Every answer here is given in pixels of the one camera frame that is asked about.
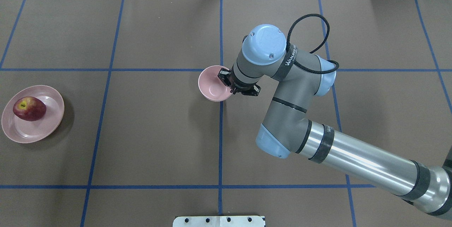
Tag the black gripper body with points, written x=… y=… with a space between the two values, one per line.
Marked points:
x=225 y=77

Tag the pink bowl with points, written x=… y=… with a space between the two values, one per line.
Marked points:
x=211 y=87

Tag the red apple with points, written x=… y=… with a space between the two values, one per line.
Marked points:
x=29 y=108

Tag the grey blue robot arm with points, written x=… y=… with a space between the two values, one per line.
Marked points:
x=301 y=75

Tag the pink plate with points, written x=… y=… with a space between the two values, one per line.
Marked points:
x=23 y=131

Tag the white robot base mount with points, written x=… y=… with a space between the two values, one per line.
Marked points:
x=220 y=221

